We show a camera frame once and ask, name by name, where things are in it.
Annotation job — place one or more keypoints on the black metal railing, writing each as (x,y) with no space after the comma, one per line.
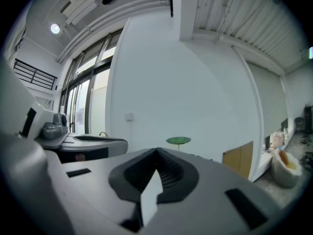
(36,76)

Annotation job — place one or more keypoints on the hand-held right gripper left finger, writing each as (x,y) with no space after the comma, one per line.
(97,180)

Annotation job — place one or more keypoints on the black-framed glass doors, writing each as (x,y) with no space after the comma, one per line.
(90,87)

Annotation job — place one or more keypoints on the white wall socket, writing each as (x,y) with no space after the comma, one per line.
(129,116)

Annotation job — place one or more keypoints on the green tiered glass plate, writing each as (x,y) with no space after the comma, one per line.
(178,140)

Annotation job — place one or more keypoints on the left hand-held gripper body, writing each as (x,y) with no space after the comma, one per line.
(49,124)

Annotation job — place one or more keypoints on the round ceiling light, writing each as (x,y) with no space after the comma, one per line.
(55,28)

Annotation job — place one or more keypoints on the white ceiling air conditioner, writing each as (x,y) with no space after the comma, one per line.
(78,8)

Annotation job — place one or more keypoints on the white ceiling pipes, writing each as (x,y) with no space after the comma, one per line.
(110,21)

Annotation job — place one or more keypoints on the flat cardboard sheet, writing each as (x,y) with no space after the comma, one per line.
(238,159)

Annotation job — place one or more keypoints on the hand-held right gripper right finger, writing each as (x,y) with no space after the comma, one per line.
(207,204)

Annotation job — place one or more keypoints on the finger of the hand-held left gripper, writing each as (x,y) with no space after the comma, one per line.
(93,137)
(95,146)

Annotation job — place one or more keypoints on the black ceiling track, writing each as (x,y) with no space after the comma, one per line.
(170,0)

